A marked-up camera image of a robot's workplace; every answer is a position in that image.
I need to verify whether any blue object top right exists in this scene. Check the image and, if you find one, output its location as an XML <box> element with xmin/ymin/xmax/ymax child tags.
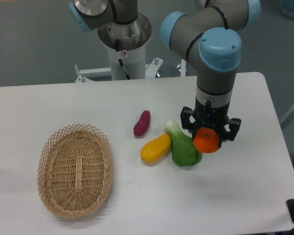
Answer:
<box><xmin>280</xmin><ymin>0</ymin><xmax>294</xmax><ymax>21</ymax></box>

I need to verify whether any woven wicker basket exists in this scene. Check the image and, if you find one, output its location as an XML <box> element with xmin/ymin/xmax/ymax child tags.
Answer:
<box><xmin>37</xmin><ymin>124</ymin><xmax>114</xmax><ymax>219</ymax></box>

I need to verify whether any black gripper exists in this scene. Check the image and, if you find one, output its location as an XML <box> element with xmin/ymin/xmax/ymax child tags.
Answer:
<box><xmin>180</xmin><ymin>99</ymin><xmax>242</xmax><ymax>148</ymax></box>

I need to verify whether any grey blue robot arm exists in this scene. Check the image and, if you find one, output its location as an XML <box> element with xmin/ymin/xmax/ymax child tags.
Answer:
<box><xmin>69</xmin><ymin>0</ymin><xmax>261</xmax><ymax>153</ymax></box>

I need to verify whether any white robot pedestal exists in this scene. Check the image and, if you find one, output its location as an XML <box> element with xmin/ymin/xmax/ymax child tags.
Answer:
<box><xmin>75</xmin><ymin>13</ymin><xmax>163</xmax><ymax>82</ymax></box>

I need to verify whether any orange fruit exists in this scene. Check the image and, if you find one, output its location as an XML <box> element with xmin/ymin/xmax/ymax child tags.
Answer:
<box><xmin>193</xmin><ymin>127</ymin><xmax>220</xmax><ymax>153</ymax></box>

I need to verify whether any purple sweet potato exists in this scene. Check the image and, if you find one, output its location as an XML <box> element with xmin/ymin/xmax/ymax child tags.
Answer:
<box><xmin>133</xmin><ymin>110</ymin><xmax>151</xmax><ymax>137</ymax></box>

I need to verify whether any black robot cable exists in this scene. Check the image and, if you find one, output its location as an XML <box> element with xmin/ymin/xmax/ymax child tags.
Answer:
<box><xmin>115</xmin><ymin>39</ymin><xmax>132</xmax><ymax>80</ymax></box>

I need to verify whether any yellow mango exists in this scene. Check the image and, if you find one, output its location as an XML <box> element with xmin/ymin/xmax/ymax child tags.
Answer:
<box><xmin>140</xmin><ymin>133</ymin><xmax>171</xmax><ymax>164</ymax></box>

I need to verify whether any green bok choy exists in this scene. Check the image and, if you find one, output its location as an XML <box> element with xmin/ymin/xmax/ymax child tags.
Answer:
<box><xmin>164</xmin><ymin>119</ymin><xmax>202</xmax><ymax>167</ymax></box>

